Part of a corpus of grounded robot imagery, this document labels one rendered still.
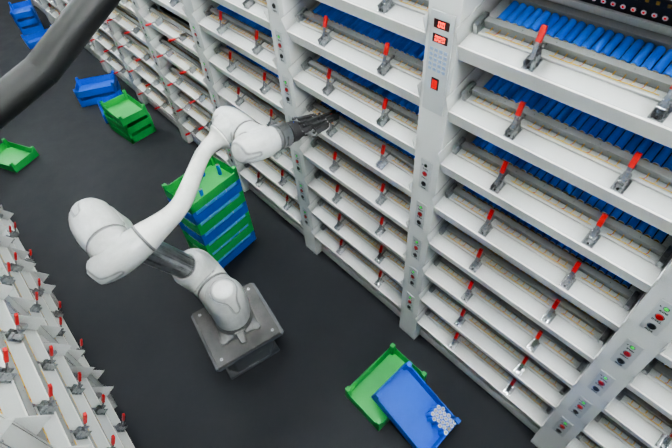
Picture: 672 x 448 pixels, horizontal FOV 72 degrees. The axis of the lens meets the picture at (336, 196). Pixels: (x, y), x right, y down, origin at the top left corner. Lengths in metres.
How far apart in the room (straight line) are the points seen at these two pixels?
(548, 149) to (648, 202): 0.23
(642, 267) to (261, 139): 1.11
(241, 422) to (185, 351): 0.45
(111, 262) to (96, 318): 1.23
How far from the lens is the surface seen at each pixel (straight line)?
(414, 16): 1.30
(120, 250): 1.50
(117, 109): 3.77
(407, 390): 2.12
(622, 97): 1.08
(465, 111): 1.29
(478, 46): 1.18
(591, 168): 1.19
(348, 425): 2.15
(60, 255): 3.10
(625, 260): 1.30
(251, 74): 2.20
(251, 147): 1.51
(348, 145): 1.75
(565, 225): 1.31
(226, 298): 1.90
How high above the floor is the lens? 2.05
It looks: 46 degrees down
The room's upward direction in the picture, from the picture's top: 4 degrees counter-clockwise
